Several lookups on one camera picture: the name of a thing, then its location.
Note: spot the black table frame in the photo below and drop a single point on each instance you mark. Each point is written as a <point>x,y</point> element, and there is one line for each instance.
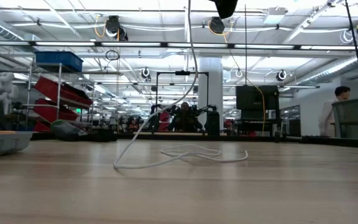
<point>104,137</point>

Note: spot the seated person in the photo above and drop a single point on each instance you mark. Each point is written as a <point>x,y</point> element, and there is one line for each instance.
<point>185,119</point>

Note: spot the metal shelf rack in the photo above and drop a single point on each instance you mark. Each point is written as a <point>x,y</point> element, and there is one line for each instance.
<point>59,81</point>

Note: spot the long light bar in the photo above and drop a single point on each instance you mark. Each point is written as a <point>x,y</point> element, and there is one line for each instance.
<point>135,45</point>

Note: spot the black stand base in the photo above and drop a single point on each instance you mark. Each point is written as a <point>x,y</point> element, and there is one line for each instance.
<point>213,124</point>

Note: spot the white square column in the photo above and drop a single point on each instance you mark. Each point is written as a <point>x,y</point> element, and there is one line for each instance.
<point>210,84</point>

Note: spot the distant black gantry frame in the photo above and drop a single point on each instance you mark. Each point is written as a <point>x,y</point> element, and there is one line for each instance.
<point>182,73</point>

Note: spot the red plastic bin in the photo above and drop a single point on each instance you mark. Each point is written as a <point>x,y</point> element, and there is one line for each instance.
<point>51,112</point>
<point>41,127</point>
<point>59,91</point>

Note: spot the thin black vertical pole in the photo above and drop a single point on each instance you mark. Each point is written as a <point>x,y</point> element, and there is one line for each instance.
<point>245,46</point>

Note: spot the white ceiling box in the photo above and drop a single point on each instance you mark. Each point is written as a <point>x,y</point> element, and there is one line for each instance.
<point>274,15</point>

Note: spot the grey mesh office chair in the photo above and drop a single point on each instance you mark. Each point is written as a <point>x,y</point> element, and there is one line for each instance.
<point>353,118</point>

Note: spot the blue plastic bin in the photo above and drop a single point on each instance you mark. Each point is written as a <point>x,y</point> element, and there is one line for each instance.
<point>59,60</point>

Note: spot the black monitor on cart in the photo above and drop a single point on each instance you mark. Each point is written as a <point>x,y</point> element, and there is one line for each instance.
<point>256,98</point>

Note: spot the grey tool case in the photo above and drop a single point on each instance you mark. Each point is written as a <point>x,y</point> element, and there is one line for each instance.
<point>2,144</point>

